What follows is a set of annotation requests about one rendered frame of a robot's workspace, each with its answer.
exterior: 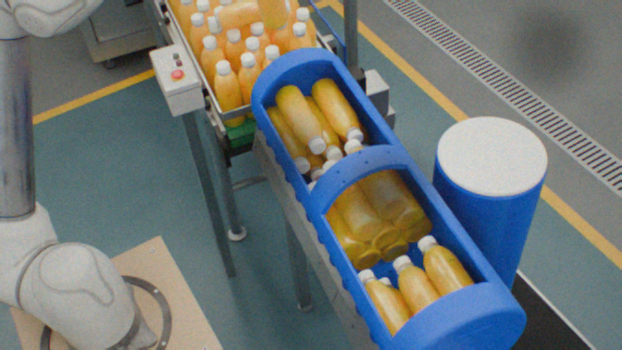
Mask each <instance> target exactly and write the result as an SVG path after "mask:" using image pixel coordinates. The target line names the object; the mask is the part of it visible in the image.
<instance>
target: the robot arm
mask: <svg viewBox="0 0 622 350"><path fill-rule="evenodd" d="M104 1H105V0H0V301H2V302H5V303H7V304H9V305H10V306H12V307H14V308H17V309H20V310H23V311H25V312H28V313H30V314H31V315H33V316H34V317H36V318H37V319H38V320H40V321H41V322H43V323H44V324H46V325H47V326H48V327H50V328H51V329H53V330H54V331H58V332H59V333H60V334H61V335H62V336H63V337H65V338H66V341H67V344H68V349H69V350H146V349H151V348H153V347H155V346H156V345H157V337H156V334H155V333H154V332H153V331H152V330H151V329H150V328H149V326H148V324H147V322H146V320H145V318H144V316H143V313H142V311H141V309H140V308H139V304H138V302H136V300H135V298H134V293H133V288H132V286H131V284H130V283H127V282H126V283H124V281H123V280H122V278H121V276H120V274H119V273H118V271H117V268H116V266H115V265H114V264H113V262H112V261H111V260H110V259H109V257H108V256H107V255H105V254H104V253H103V252H101V251H99V250H97V249H96V248H94V247H92V246H89V245H87V244H79V243H67V244H59V243H58V240H57V237H56V232H55V230H54V228H53V225H52V223H51V220H50V217H49V214H48V212H47V210H46V209H45V208H44V207H43V206H41V205H40V204H39V203H37V202H36V181H35V158H34V136H33V113H32V90H31V45H30V34H33V35H36V36H38V37H44V38H53V37H56V36H58V35H60V34H62V33H64V32H67V31H70V30H72V29H74V28H75V27H77V26H78V25H79V24H81V23H82V22H84V21H85V20H86V19H87V18H88V17H89V16H90V15H92V13H93V12H94V11H95V10H96V8H97V7H98V6H99V5H100V4H102V3H103V2H104Z"/></svg>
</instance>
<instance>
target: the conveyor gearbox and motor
mask: <svg viewBox="0 0 622 350"><path fill-rule="evenodd" d="M365 73H366V76H367V97H368V98H369V100H370V101H371V103H372V104H373V105H374V107H375V108H376V109H377V110H378V111H379V113H380V114H381V116H382V117H383V118H384V120H385V121H386V123H387V125H388V126H389V128H390V129H391V130H392V129H393V128H394V123H396V112H394V111H393V110H392V108H391V107H390V105H389V90H390V87H389V86H388V84H387V83H386V82H385V81H384V80H383V79H382V78H381V76H380V75H379V72H378V71H376V70H375V69H372V70H369V71H366V72H365Z"/></svg>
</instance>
